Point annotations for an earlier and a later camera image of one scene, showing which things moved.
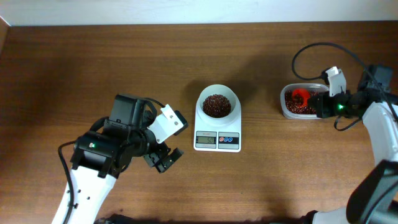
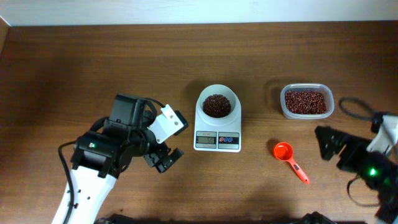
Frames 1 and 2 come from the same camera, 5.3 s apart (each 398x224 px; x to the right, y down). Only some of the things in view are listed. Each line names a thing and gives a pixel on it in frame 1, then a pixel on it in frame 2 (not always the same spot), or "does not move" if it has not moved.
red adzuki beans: x=291 y=107 does not move
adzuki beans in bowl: x=216 y=106 does not move
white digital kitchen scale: x=217 y=120 does not move
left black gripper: x=161 y=150 does not move
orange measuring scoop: x=300 y=96 → x=283 y=152
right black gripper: x=319 y=106 → x=343 y=150
